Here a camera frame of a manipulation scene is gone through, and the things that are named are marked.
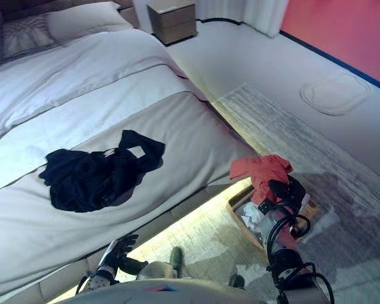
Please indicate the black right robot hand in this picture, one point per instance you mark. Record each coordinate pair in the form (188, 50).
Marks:
(288, 193)

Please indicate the red garment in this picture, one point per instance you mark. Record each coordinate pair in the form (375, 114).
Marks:
(259, 171)

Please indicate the black garment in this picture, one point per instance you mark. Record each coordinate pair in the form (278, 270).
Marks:
(82, 177)

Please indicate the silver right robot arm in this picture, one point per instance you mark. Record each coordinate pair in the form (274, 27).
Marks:
(285, 234)

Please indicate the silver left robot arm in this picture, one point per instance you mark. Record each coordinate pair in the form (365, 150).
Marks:
(98, 282)

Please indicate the wooden laundry basket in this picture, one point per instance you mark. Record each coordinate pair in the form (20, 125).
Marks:
(312, 210)

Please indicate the white bed duvet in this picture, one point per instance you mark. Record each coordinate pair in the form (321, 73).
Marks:
(82, 95)

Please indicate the white crumpled cloth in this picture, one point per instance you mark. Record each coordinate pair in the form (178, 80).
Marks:
(251, 215)

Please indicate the grey striped floor rug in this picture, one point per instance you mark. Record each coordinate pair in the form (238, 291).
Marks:
(304, 149)

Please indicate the right robot leg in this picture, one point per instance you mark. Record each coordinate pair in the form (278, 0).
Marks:
(237, 280)

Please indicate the black baseboard strip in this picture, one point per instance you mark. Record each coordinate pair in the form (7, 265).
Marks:
(335, 60)

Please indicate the grey robot torso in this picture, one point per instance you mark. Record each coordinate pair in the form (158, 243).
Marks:
(164, 291)

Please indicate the white pleated curtain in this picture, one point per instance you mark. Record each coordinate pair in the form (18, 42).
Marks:
(263, 16)

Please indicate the grey two-drawer nightstand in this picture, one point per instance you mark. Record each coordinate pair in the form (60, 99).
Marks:
(172, 22)

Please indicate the plain white pillow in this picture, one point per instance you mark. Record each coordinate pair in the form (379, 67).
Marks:
(85, 22)

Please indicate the patterned grey pillow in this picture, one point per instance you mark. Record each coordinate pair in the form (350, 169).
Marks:
(27, 36)

